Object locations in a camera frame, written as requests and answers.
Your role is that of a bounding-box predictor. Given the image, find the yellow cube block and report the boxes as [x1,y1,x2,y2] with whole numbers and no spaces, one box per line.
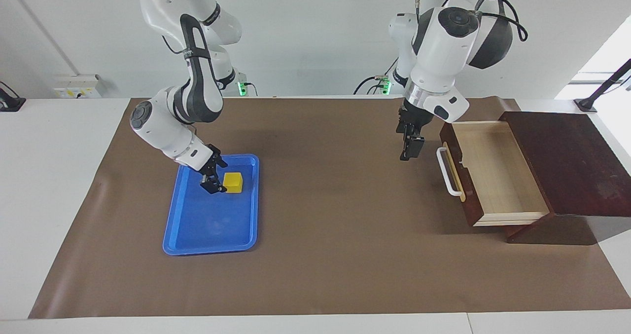
[223,172,244,195]

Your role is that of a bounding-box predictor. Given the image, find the wooden drawer with white handle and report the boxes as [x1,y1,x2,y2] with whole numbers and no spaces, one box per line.
[436,121,551,227]

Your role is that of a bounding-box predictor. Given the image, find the blue plastic tray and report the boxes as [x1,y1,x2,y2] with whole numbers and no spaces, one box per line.
[162,154,260,256]

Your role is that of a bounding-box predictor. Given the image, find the brown paper mat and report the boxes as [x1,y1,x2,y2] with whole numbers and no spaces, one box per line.
[28,96,631,320]

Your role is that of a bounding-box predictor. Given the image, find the dark wooden cabinet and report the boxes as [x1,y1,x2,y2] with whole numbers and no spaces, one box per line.
[499,111,631,246]

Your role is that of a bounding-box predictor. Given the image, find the black stand with pole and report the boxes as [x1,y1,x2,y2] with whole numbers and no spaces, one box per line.
[574,59,631,113]

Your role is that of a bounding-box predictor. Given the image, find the black table clamp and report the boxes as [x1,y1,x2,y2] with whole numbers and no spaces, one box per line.
[0,81,26,112]

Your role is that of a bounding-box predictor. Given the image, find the black left base cable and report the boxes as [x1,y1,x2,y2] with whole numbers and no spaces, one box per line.
[353,58,399,96]

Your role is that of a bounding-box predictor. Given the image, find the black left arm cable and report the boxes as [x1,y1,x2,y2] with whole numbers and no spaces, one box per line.
[441,0,528,42]

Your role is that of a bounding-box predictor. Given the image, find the white wall power socket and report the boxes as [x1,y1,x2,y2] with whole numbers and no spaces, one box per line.
[53,75,102,99]

